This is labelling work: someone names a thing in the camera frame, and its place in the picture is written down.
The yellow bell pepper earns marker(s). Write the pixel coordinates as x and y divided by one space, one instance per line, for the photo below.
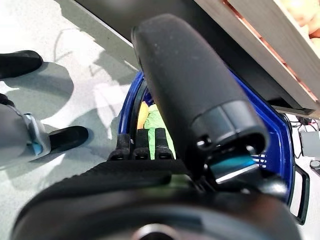
143 115

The blue plastic shopping basket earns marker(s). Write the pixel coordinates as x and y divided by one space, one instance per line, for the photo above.
280 130

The black right robot foot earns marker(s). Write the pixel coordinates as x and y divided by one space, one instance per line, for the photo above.
70 137

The grey box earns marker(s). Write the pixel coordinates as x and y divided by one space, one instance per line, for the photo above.
311 145

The wooden slat crate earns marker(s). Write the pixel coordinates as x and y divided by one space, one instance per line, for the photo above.
262 37

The black round floor base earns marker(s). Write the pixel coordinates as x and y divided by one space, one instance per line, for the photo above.
315 164

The napa cabbage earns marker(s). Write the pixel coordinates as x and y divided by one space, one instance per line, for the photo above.
155 117

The black left robot foot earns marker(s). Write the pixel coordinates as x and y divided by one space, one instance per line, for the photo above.
20 63

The silver right robot leg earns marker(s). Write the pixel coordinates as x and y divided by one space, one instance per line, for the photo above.
15 130

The black robot foot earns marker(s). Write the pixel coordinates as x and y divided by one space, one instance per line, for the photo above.
20 63
70 137

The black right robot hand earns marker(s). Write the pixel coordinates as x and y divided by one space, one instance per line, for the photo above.
187 75

